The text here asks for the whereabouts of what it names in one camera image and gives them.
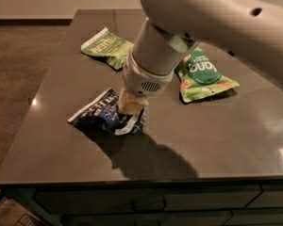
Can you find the green Kettle chip bag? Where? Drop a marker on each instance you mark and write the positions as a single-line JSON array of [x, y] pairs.
[[108, 46]]

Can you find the dark cabinet drawer handle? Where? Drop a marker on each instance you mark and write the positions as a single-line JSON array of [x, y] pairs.
[[155, 205]]

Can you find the green rice chip bag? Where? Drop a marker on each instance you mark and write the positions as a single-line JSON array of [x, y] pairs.
[[199, 78]]

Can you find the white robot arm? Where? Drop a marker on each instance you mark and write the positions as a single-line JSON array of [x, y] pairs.
[[251, 30]]

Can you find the dark cabinet drawer front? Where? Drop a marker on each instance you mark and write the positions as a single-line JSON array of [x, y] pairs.
[[88, 202]]

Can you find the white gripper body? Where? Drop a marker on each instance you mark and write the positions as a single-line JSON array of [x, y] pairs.
[[141, 80]]

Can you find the blue Kettle chip bag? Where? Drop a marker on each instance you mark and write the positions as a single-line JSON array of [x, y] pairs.
[[102, 113]]

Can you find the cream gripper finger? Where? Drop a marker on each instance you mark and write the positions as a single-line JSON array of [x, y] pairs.
[[129, 103]]

